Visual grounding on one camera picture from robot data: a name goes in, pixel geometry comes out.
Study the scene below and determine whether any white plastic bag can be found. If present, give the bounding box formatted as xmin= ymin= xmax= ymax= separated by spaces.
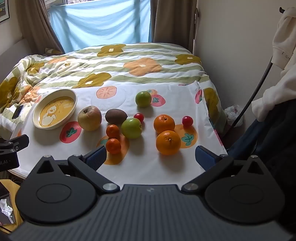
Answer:
xmin=223 ymin=105 xmax=243 ymax=127

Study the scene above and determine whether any brown curtain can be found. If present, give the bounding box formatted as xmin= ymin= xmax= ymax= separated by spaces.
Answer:
xmin=15 ymin=0 xmax=65 ymax=55
xmin=153 ymin=0 xmax=197 ymax=52

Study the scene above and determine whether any framed wall picture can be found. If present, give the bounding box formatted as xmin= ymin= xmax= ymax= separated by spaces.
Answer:
xmin=0 ymin=0 xmax=11 ymax=23

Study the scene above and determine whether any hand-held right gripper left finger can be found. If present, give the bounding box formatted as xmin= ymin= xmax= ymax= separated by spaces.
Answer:
xmin=27 ymin=146 xmax=121 ymax=193

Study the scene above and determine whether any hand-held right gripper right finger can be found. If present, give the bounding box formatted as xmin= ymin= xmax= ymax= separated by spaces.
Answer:
xmin=181 ymin=146 xmax=271 ymax=193

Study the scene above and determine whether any yellow lion print plate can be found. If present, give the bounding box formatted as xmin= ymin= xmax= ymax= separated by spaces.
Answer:
xmin=32 ymin=89 xmax=78 ymax=130

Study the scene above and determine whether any light blue window cloth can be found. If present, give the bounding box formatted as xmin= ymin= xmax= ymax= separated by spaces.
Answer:
xmin=50 ymin=0 xmax=153 ymax=52

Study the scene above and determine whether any floral striped quilt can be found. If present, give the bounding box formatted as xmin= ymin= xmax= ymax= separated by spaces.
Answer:
xmin=0 ymin=43 xmax=229 ymax=149

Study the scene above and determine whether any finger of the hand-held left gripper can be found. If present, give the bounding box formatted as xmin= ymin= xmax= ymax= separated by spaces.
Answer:
xmin=0 ymin=134 xmax=30 ymax=154

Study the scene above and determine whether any brownish yellow apple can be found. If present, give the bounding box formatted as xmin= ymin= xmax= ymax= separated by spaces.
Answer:
xmin=77 ymin=106 xmax=102 ymax=131

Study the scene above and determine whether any grey headboard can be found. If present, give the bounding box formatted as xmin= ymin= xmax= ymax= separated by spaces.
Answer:
xmin=0 ymin=37 xmax=31 ymax=81

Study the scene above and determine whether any tissue box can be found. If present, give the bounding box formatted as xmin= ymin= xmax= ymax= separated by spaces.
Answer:
xmin=0 ymin=197 xmax=17 ymax=225

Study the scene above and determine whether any white hoodie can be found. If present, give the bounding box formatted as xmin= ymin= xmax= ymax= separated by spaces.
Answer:
xmin=251 ymin=7 xmax=296 ymax=122

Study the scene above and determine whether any green apple with stem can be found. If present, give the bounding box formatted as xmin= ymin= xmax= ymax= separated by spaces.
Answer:
xmin=121 ymin=118 xmax=142 ymax=139

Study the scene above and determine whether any floral pillow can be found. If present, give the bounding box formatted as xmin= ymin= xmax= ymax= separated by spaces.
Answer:
xmin=45 ymin=47 xmax=63 ymax=55

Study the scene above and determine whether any brown kiwi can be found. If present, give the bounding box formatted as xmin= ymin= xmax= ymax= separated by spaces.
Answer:
xmin=105 ymin=109 xmax=128 ymax=124

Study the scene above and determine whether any large orange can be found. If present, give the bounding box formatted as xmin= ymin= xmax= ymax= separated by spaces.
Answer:
xmin=156 ymin=130 xmax=181 ymax=155
xmin=154 ymin=114 xmax=176 ymax=134

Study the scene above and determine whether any black smartphone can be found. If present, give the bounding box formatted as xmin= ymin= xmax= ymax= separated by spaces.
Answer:
xmin=11 ymin=105 xmax=24 ymax=119

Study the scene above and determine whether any dark clothing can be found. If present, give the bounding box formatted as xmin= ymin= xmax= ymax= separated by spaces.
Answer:
xmin=228 ymin=100 xmax=296 ymax=188

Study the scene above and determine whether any round green apple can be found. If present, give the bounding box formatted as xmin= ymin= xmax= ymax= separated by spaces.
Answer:
xmin=135 ymin=91 xmax=152 ymax=108

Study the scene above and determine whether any black curved tube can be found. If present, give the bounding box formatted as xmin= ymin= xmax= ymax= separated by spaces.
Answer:
xmin=232 ymin=56 xmax=273 ymax=127

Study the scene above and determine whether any small tangerine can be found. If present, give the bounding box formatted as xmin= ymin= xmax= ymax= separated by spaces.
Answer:
xmin=106 ymin=124 xmax=120 ymax=139
xmin=106 ymin=138 xmax=122 ymax=155

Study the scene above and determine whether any white fruit print cloth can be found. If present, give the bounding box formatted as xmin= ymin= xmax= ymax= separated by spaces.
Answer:
xmin=10 ymin=80 xmax=228 ymax=179

